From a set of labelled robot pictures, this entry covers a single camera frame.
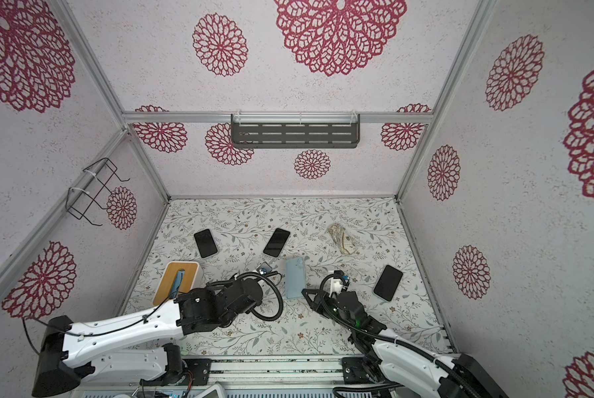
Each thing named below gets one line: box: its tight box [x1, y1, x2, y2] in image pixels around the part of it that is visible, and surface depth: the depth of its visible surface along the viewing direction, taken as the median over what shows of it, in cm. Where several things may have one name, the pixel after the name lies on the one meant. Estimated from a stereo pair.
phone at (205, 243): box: [193, 228, 218, 258], surface depth 106 cm
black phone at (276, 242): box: [262, 227, 291, 258], surface depth 106 cm
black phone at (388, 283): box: [373, 264, 404, 302], surface depth 95 cm
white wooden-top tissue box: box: [151, 261, 200, 306], surface depth 90 cm
